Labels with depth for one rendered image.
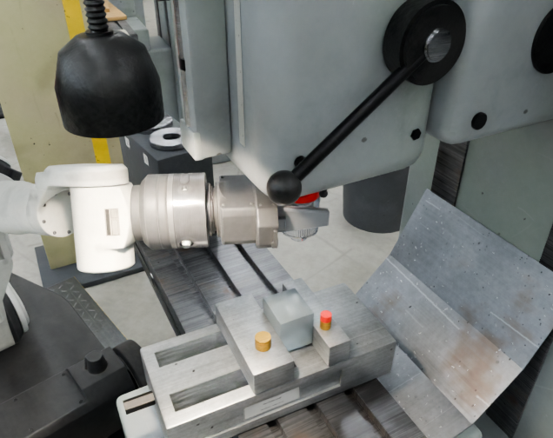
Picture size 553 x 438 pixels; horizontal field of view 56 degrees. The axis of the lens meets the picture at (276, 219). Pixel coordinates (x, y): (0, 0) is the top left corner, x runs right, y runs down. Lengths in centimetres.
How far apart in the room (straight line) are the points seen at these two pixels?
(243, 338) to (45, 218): 30
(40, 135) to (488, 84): 200
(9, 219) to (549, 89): 65
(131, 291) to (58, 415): 124
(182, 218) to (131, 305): 183
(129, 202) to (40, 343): 94
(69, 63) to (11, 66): 188
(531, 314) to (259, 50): 61
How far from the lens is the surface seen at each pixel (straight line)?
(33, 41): 224
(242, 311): 78
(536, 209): 86
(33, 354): 148
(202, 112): 50
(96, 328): 174
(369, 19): 46
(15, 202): 73
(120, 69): 37
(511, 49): 56
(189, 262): 106
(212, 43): 48
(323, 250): 263
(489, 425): 110
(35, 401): 135
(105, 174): 60
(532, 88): 60
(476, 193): 93
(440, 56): 47
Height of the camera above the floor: 157
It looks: 33 degrees down
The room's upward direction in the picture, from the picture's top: straight up
